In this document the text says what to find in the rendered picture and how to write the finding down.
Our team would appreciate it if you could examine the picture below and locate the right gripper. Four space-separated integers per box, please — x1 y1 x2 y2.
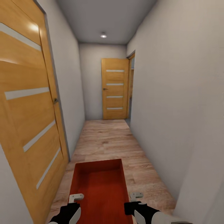
124 201 140 215

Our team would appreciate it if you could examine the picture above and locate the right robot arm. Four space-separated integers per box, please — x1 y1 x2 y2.
124 191 194 224

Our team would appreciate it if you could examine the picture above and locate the storage box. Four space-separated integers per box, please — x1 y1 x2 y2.
69 159 133 224

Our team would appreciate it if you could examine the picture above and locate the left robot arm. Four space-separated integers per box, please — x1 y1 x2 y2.
48 194 84 224

